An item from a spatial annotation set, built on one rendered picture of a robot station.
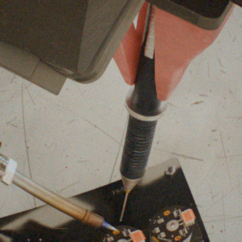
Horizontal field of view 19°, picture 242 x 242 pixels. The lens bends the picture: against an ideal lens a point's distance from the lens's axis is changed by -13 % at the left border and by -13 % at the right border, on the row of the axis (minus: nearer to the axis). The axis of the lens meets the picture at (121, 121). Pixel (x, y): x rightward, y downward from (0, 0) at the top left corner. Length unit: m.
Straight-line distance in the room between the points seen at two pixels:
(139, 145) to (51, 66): 0.16
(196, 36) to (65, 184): 0.25
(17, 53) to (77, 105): 0.33
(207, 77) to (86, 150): 0.09
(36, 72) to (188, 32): 0.08
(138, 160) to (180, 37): 0.10
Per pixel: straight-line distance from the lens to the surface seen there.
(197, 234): 0.43
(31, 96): 0.48
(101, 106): 0.48
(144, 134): 0.31
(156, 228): 0.38
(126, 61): 0.27
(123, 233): 0.38
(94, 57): 0.16
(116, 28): 0.16
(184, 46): 0.23
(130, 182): 0.34
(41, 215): 0.44
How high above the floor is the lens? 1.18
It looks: 67 degrees down
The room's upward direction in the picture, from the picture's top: 8 degrees counter-clockwise
